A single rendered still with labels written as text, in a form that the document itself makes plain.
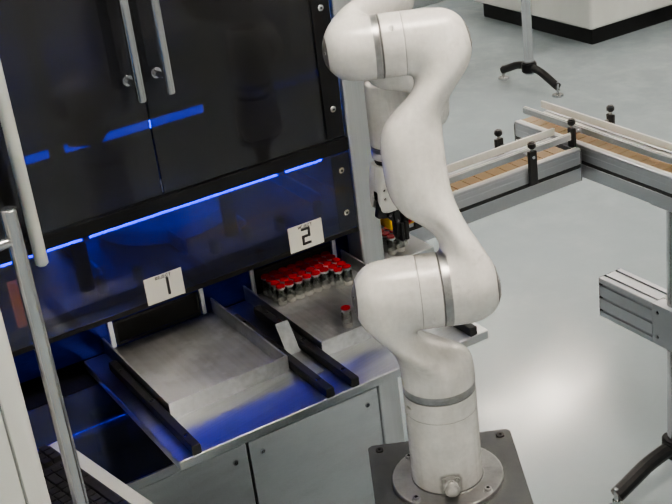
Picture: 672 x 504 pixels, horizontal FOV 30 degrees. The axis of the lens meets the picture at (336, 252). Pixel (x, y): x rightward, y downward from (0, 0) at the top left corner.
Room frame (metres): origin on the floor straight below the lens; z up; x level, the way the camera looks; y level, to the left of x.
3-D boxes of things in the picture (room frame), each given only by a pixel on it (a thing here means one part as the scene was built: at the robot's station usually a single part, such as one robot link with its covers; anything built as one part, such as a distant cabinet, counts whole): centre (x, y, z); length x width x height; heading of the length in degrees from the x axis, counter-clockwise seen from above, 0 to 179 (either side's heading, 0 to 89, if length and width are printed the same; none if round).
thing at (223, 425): (2.27, 0.13, 0.87); 0.70 x 0.48 x 0.02; 118
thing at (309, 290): (2.49, 0.06, 0.90); 0.18 x 0.02 x 0.05; 118
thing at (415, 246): (2.68, -0.14, 0.87); 0.14 x 0.13 x 0.02; 28
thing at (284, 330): (2.20, 0.10, 0.91); 0.14 x 0.03 x 0.06; 27
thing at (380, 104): (2.28, -0.14, 1.35); 0.09 x 0.08 x 0.13; 91
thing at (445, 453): (1.77, -0.14, 0.95); 0.19 x 0.19 x 0.18
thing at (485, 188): (2.89, -0.33, 0.92); 0.69 x 0.16 x 0.16; 118
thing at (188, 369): (2.25, 0.32, 0.90); 0.34 x 0.26 x 0.04; 28
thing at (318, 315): (2.41, 0.02, 0.90); 0.34 x 0.26 x 0.04; 29
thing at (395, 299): (1.76, -0.11, 1.16); 0.19 x 0.12 x 0.24; 91
